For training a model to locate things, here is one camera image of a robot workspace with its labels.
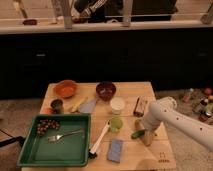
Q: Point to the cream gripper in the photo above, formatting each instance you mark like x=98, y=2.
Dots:
x=149, y=134

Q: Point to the green pepper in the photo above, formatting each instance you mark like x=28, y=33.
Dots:
x=137, y=134

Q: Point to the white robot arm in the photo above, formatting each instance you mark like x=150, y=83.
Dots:
x=164, y=110

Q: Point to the purple bowl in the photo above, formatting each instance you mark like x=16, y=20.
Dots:
x=105, y=90

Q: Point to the orange bowl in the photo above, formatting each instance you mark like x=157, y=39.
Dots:
x=65, y=88

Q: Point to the green cup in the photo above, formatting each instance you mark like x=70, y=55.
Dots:
x=115, y=124

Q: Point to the blue sponge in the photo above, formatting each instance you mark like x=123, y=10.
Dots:
x=115, y=150

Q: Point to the white cup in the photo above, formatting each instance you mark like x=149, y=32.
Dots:
x=117, y=105

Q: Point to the grey blue cloth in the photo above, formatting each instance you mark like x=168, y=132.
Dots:
x=87, y=107

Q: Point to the yellow banana toy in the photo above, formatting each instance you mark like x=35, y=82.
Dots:
x=77, y=104

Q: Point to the silver fork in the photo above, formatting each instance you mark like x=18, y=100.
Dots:
x=55, y=138

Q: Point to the dark metal cup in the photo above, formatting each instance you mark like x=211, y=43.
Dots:
x=57, y=105

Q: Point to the orange toy piece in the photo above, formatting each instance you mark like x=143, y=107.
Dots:
x=47, y=111

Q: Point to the bunch of dark grapes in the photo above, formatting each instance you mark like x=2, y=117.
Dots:
x=46, y=124

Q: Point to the green plastic tray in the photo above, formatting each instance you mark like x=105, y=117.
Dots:
x=60, y=140

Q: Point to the white handled brush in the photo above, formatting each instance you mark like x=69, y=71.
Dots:
x=93, y=151

